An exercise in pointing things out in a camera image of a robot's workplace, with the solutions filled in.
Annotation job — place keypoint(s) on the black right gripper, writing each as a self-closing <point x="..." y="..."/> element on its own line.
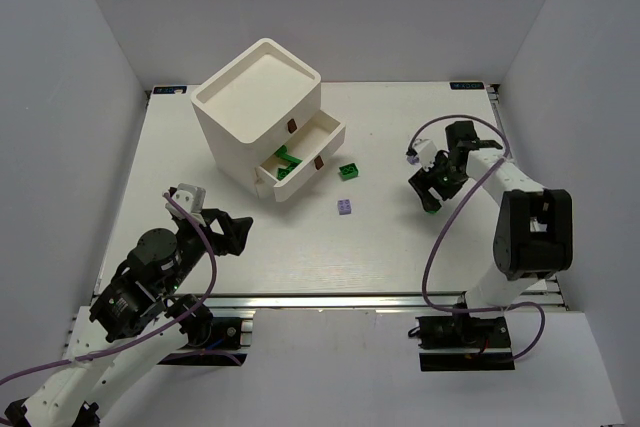
<point x="439" y="182"/>

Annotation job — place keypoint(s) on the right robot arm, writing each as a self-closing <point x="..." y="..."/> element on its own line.
<point x="533" y="237"/>

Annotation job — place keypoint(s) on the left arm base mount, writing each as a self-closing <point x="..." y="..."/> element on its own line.
<point x="227" y="345"/>

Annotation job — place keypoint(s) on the dark green lego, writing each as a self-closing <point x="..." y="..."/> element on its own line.
<point x="348" y="171"/>

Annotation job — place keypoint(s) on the brown top drawer handle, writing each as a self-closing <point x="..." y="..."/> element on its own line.
<point x="291" y="126"/>

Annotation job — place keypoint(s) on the green three-hole lego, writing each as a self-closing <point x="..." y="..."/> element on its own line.
<point x="283" y="172"/>
<point x="283" y="154"/>

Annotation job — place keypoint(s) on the purple lego with studs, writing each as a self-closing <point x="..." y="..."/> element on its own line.
<point x="344" y="207"/>

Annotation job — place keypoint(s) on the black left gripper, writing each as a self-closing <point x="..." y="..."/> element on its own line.
<point x="211" y="231"/>

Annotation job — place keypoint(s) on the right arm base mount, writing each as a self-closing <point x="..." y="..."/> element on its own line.
<point x="460" y="343"/>

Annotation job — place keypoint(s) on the white three-drawer cabinet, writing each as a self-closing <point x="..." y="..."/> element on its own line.
<point x="244" y="108"/>

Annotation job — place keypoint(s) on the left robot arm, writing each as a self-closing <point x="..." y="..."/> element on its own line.
<point x="137" y="321"/>

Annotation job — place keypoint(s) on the brown drawer handle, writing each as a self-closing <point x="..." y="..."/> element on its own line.
<point x="291" y="126"/>
<point x="318" y="163"/>

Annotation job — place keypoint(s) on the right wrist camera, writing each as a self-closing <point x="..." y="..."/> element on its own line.
<point x="425" y="150"/>

